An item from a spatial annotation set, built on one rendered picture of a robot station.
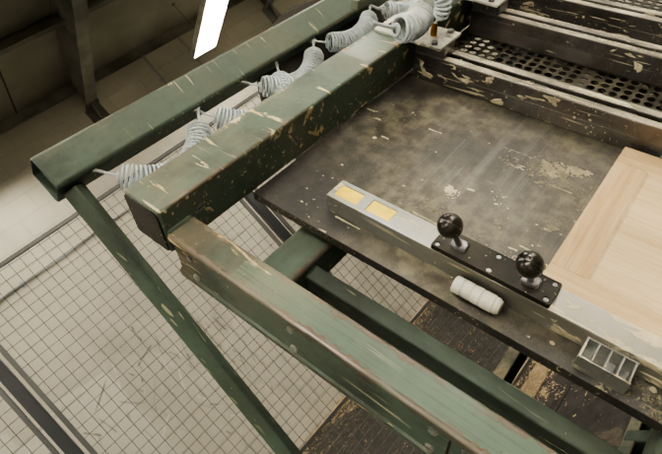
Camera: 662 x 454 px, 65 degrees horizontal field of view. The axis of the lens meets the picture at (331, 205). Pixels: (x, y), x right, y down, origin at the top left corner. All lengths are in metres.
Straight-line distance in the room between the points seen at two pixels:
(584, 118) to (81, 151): 1.15
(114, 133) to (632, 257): 1.17
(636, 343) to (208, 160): 0.74
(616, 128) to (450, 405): 0.72
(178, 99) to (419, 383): 1.05
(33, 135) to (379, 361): 5.39
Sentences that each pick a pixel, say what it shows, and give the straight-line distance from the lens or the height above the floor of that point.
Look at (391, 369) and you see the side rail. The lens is 0.73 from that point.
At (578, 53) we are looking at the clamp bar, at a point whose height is 1.53.
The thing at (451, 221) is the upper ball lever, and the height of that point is 1.53.
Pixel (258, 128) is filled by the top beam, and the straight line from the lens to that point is 1.04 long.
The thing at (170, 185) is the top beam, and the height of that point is 1.87.
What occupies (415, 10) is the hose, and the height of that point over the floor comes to 1.85.
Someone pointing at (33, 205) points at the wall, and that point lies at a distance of 5.66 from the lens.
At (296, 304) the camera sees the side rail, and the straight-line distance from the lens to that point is 0.79.
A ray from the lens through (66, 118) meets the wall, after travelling 5.96.
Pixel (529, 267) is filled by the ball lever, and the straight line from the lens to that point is 0.73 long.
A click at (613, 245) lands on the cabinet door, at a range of 0.99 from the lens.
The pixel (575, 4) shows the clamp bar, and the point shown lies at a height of 1.62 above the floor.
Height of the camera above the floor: 1.67
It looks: 1 degrees down
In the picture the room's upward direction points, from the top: 41 degrees counter-clockwise
